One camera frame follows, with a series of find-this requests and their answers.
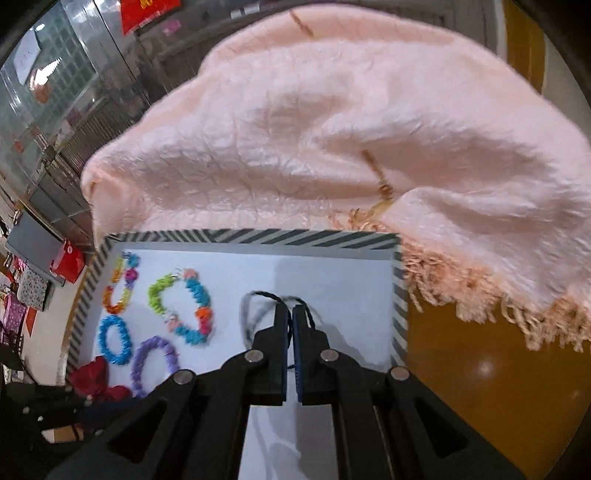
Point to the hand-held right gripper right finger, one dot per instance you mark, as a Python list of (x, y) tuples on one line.
[(300, 360)]

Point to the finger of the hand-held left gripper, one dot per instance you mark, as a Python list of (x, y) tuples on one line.
[(108, 410)]

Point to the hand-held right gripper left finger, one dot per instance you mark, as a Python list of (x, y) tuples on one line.
[(282, 355)]

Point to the red satin bow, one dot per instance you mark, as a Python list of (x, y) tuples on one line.
[(92, 381)]

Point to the striped cardboard box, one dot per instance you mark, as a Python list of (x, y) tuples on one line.
[(332, 281)]

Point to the floral patterned cloth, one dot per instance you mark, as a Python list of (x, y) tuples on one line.
[(32, 286)]

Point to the red plastic bin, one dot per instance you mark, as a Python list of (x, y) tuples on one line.
[(69, 263)]

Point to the grey board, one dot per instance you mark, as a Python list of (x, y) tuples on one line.
[(32, 244)]

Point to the pink fringed scarf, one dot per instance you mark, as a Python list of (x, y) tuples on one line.
[(346, 138)]

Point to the metal folding gate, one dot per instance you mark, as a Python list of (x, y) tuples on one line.
[(92, 124)]

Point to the red banner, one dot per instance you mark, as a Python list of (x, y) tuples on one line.
[(147, 14)]

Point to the wooden door frame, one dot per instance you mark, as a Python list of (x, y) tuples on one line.
[(521, 41)]

